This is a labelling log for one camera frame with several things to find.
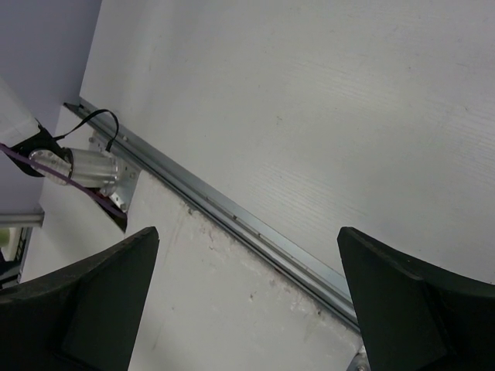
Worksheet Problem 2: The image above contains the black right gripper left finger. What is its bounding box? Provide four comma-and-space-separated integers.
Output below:
1, 226, 159, 370

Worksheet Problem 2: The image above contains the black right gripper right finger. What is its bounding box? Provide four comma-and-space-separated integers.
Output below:
337, 226, 494, 370

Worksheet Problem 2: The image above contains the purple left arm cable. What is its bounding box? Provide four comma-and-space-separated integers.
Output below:
0, 142, 128, 221

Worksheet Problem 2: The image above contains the aluminium table edge rail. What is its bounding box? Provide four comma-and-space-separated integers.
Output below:
63, 96, 363, 333

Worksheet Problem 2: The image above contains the left metal mounting bracket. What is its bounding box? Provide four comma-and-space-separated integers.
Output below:
103, 145, 141, 213

